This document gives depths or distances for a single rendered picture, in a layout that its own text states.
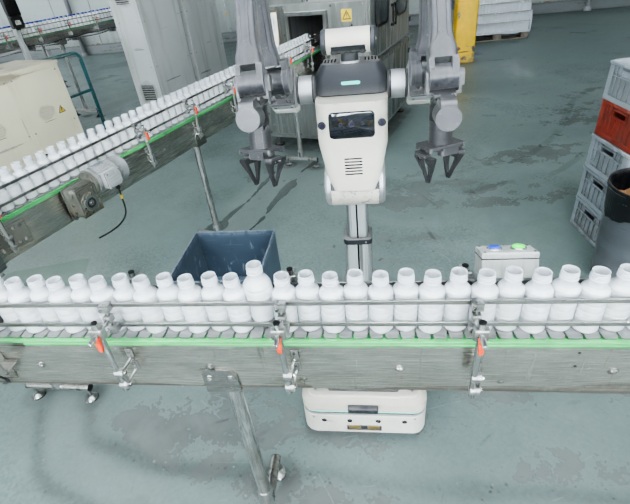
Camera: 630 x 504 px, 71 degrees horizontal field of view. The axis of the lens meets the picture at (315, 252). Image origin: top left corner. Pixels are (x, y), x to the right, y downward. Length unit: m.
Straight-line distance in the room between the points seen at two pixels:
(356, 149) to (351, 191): 0.15
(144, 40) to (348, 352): 6.07
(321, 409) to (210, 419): 0.60
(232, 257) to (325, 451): 0.94
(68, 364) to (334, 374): 0.75
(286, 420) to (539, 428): 1.12
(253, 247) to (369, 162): 0.56
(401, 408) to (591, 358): 0.91
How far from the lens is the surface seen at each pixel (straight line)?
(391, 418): 2.00
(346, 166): 1.51
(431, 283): 1.04
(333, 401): 1.95
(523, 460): 2.17
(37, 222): 2.36
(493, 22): 10.32
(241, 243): 1.73
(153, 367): 1.33
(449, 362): 1.17
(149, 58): 6.86
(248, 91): 1.13
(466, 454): 2.13
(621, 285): 1.17
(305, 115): 4.90
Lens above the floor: 1.79
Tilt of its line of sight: 34 degrees down
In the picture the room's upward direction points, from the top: 7 degrees counter-clockwise
